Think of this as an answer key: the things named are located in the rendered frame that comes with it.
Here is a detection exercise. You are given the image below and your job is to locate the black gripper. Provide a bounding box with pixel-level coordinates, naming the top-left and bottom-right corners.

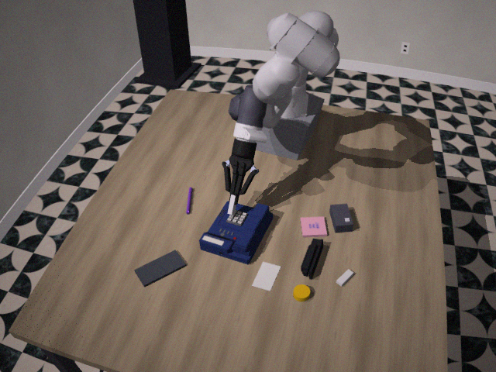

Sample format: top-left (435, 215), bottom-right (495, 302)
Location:
top-left (222, 139), bottom-right (259, 215)

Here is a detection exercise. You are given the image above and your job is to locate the pink sticky note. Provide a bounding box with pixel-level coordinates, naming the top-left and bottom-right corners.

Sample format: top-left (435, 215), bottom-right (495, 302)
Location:
top-left (301, 217), bottom-right (327, 237)

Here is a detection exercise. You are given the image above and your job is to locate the yellow short cylinder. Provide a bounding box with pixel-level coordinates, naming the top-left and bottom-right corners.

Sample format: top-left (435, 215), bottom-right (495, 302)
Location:
top-left (293, 284), bottom-right (310, 301)

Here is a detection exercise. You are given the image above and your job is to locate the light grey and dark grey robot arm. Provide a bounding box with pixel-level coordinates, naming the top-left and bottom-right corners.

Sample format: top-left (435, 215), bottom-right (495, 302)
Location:
top-left (229, 10), bottom-right (340, 143)

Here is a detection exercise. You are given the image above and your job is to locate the dark blue telephone handset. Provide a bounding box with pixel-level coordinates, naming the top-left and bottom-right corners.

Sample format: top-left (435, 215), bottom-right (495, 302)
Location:
top-left (234, 203), bottom-right (269, 252)

